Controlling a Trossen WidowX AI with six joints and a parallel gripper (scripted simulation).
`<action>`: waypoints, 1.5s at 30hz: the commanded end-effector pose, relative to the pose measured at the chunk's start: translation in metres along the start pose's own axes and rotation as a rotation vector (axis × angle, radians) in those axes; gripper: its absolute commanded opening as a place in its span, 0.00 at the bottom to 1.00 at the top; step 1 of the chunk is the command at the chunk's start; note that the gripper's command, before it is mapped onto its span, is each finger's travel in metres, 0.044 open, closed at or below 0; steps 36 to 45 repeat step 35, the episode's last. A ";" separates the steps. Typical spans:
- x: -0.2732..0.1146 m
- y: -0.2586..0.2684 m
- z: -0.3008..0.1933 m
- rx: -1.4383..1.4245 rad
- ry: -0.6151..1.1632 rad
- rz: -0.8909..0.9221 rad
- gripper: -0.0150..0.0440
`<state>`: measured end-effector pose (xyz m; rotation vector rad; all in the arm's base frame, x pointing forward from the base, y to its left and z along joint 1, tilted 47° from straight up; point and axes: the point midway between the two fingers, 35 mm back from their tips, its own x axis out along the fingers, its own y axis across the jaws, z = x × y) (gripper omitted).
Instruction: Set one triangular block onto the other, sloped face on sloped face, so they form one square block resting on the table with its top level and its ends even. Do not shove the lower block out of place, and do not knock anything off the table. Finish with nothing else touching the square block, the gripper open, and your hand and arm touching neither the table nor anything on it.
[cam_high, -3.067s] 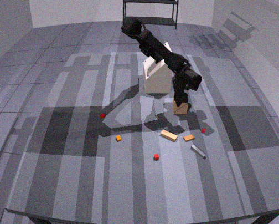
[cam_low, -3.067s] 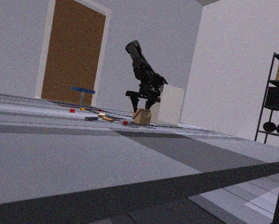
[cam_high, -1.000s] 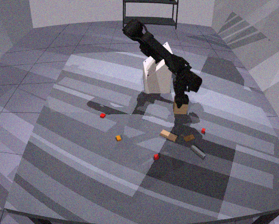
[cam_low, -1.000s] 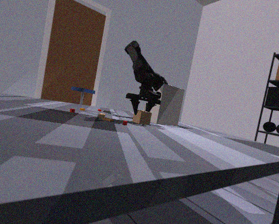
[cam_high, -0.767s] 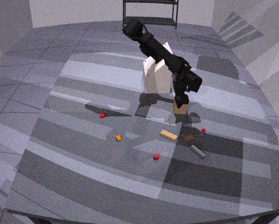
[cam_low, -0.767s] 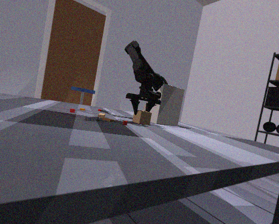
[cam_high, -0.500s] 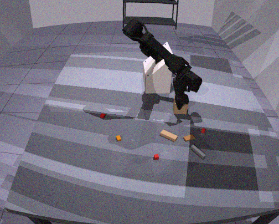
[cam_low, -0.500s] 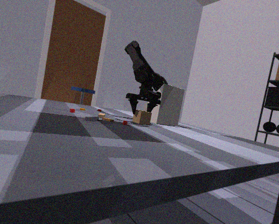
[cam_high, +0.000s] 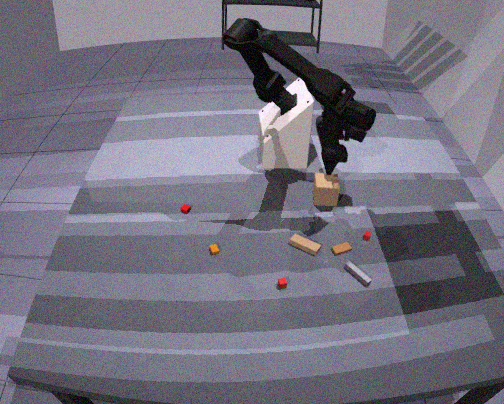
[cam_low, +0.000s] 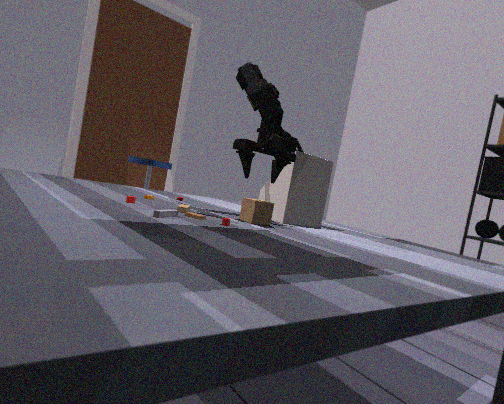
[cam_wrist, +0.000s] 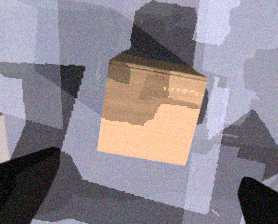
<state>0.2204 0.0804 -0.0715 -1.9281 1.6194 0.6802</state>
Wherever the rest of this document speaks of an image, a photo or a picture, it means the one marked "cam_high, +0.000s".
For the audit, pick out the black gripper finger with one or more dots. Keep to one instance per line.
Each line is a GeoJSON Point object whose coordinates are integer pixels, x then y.
{"type": "Point", "coordinates": [329, 166]}
{"type": "Point", "coordinates": [322, 140]}

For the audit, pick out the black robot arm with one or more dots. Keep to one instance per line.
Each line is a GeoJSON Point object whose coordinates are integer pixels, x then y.
{"type": "Point", "coordinates": [325, 86]}

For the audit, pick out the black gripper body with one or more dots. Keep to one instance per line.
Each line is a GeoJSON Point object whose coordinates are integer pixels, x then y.
{"type": "Point", "coordinates": [332, 130]}

